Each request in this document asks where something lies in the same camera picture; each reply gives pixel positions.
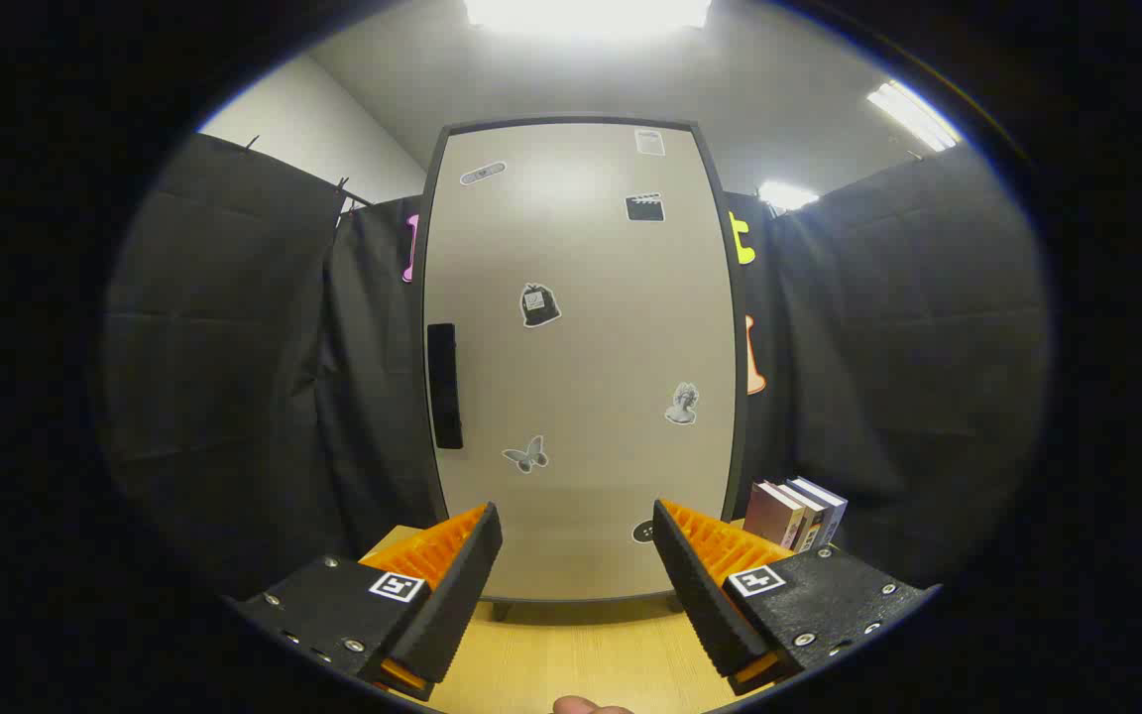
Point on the white cover book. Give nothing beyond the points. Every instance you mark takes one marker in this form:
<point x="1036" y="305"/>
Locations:
<point x="809" y="516"/>

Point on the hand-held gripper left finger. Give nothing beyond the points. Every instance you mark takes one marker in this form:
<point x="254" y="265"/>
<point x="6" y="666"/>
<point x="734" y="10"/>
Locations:
<point x="462" y="605"/>

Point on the black backdrop cloth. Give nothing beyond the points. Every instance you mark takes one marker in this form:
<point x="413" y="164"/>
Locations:
<point x="234" y="347"/>

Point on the grey cabinet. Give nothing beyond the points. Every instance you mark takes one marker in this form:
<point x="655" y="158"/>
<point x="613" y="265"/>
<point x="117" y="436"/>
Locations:
<point x="741" y="347"/>

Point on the beige cabinet door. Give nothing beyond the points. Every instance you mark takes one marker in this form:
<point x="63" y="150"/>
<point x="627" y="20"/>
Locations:
<point x="591" y="397"/>

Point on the large ceiling light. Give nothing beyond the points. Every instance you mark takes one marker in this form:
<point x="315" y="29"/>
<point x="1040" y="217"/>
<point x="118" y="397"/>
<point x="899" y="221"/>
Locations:
<point x="586" y="12"/>

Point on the long ceiling light panel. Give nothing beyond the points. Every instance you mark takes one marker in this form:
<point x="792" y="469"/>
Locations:
<point x="913" y="116"/>

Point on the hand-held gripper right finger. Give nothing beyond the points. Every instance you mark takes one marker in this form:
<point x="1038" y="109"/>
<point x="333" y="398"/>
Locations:
<point x="705" y="605"/>

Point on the small ceiling light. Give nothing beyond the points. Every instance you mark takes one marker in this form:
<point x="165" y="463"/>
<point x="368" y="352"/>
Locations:
<point x="787" y="195"/>

